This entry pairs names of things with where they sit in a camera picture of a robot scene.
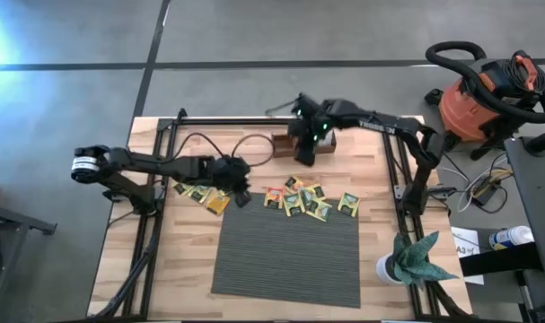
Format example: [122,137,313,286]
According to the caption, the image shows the orange shop vacuum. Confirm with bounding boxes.
[425,40,545,154]
[424,48,545,161]

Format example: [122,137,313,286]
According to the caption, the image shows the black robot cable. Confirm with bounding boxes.
[166,131,277,170]

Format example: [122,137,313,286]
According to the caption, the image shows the wooden tea organizer box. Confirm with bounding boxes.
[271,131,338,159]

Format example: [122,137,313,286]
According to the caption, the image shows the black power box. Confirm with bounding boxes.
[470,179,503,208]

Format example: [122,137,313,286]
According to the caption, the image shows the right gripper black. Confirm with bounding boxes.
[287,92,334,168]

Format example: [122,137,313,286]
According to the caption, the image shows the floor cable bundle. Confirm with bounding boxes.
[435,152,515,214]

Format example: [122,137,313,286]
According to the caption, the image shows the grey desk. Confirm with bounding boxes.
[504,136,545,279]

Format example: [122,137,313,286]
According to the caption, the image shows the white printed paper sheet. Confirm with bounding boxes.
[450,226,485,286]

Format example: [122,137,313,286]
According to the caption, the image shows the grey woven placemat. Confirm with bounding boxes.
[210,191,362,310]

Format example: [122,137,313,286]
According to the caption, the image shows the teal artificial plant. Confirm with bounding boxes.
[391,231,461,288]

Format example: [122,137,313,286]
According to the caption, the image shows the white plant pot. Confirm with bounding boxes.
[374,252,406,287]

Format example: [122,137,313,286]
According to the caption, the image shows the black desk foot bar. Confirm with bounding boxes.
[459,241,545,277]

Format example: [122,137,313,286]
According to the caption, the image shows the white blue spray can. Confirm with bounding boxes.
[488,225,535,251]

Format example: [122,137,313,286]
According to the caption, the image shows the black metal stand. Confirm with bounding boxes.
[0,179,57,323]

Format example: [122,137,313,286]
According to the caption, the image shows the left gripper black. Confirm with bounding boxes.
[211,154,254,209]

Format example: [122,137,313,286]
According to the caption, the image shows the mango magic tea bag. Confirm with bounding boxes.
[262,186,286,210]
[284,175,307,193]
[205,190,232,217]

